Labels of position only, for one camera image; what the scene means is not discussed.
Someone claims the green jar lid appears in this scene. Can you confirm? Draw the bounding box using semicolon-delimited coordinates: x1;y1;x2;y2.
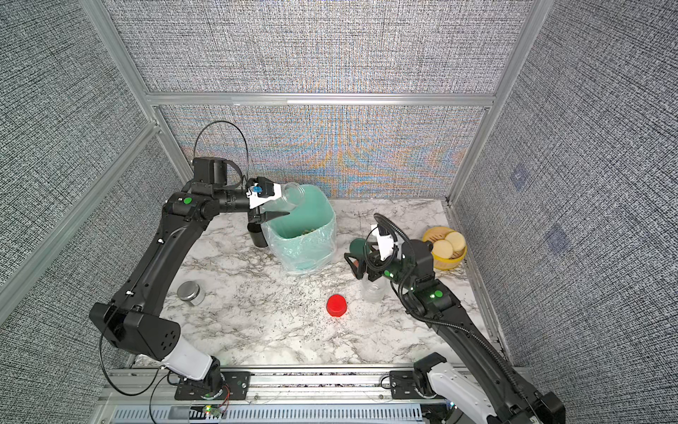
349;238;371;260

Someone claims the red lid peanut jar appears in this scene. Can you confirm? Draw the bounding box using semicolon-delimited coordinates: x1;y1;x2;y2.
270;182;305;212

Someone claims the green lid peanut jar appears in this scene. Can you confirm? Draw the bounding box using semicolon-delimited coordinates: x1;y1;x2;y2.
361;277;388;303

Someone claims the red jar lid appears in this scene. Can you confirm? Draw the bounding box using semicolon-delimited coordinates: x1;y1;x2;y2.
326;294;348;317

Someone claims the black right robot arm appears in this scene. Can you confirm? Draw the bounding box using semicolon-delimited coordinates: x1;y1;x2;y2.
344;238;566;423

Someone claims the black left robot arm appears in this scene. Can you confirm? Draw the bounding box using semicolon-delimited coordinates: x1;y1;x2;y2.
89;157;283;392

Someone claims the black mug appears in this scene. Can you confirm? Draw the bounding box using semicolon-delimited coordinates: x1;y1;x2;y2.
247;223;268;248

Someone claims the green trash bin with liner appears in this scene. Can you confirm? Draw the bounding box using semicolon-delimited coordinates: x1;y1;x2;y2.
261;185;337;275

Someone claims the yellow bamboo steamer basket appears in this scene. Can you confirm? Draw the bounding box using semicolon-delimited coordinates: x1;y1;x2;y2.
422;226;467;271

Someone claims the pale round bun, front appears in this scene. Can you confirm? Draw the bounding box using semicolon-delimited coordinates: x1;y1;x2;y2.
432;240;455;260

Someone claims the pale round bun, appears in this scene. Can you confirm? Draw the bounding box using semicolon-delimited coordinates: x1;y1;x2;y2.
445;231;466;254
432;240;455;260

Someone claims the pale round bun, rear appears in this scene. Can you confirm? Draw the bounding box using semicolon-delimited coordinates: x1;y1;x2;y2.
445;231;466;254

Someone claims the small silver lid jar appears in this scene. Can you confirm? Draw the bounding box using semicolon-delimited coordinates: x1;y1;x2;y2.
177;281;206;307

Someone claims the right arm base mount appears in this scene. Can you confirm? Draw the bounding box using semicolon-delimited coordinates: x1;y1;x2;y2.
388;370;439;400

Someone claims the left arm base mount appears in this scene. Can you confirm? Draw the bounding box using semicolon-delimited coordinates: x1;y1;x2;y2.
174;371;252;401

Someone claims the aluminium front rail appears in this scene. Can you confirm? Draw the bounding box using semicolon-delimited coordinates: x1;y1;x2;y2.
90;364;472;423

